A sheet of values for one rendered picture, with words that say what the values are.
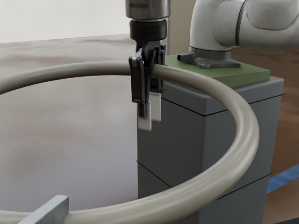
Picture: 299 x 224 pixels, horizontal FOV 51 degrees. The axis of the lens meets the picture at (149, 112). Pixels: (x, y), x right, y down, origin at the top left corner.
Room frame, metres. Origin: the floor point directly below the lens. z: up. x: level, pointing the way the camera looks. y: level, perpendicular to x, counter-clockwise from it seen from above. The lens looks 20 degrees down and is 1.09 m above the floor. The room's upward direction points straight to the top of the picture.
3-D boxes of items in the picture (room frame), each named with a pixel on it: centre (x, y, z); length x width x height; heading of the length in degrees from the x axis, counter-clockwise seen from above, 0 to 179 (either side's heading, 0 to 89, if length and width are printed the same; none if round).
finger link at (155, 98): (0.69, -0.01, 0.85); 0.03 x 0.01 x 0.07; 65
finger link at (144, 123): (0.64, 0.01, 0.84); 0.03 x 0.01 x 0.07; 65
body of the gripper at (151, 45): (0.65, 0.00, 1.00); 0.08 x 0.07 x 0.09; 155
